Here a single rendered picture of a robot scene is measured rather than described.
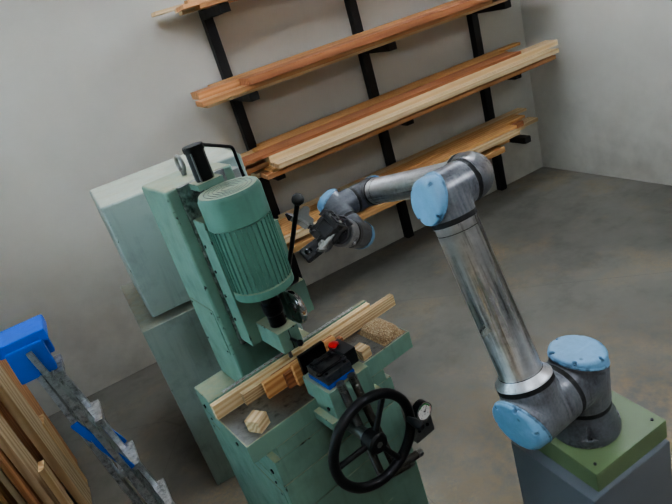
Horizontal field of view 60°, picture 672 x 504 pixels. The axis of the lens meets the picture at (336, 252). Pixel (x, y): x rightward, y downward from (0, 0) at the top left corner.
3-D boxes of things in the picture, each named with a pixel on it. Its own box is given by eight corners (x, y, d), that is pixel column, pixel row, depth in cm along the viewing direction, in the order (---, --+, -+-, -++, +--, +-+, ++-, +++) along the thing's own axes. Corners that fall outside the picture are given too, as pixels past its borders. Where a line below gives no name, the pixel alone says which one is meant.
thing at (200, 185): (206, 208, 161) (183, 150, 155) (195, 205, 168) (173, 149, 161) (231, 197, 165) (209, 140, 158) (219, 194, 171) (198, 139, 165)
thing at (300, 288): (293, 322, 192) (282, 291, 187) (282, 316, 197) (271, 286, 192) (315, 308, 196) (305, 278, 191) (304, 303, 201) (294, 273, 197)
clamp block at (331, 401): (337, 421, 155) (327, 395, 152) (309, 402, 166) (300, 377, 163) (377, 390, 162) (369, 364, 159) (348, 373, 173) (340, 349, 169)
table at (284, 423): (270, 483, 146) (262, 465, 144) (219, 431, 170) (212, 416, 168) (435, 355, 174) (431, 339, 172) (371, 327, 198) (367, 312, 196)
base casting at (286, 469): (283, 488, 161) (273, 464, 157) (201, 407, 207) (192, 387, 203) (399, 397, 182) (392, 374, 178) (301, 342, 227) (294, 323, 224)
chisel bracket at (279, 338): (287, 359, 168) (277, 335, 165) (263, 344, 179) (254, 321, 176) (307, 346, 171) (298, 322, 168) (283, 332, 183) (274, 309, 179)
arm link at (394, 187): (506, 136, 142) (366, 172, 202) (471, 155, 137) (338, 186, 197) (522, 180, 144) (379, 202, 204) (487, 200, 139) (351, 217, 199)
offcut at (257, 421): (262, 433, 155) (257, 422, 153) (248, 431, 157) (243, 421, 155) (270, 422, 158) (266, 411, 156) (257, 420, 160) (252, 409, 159)
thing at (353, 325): (247, 405, 168) (242, 394, 166) (244, 403, 169) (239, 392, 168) (395, 304, 195) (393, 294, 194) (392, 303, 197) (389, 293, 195)
